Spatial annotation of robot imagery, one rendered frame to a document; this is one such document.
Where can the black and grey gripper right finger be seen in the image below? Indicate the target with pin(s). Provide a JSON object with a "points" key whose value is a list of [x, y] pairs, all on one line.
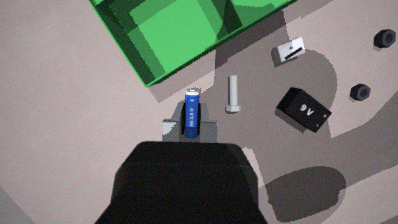
{"points": [[206, 128]]}

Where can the blue aa battery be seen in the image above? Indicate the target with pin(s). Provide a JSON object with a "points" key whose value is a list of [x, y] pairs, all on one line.
{"points": [[191, 116]]}

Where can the black 9v battery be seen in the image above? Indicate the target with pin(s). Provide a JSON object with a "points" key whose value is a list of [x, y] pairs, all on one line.
{"points": [[304, 109]]}

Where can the grey metal bolt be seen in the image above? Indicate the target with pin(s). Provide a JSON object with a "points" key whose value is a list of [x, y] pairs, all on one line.
{"points": [[233, 95]]}

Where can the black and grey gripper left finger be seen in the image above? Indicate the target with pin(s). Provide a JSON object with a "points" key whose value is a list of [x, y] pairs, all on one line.
{"points": [[174, 127]]}

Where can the dark grey hex nut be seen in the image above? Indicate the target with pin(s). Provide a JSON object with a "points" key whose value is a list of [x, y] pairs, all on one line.
{"points": [[385, 38], [360, 92]]}

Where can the green three-compartment bin rack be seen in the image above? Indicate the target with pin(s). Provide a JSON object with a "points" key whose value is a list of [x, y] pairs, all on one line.
{"points": [[156, 35]]}

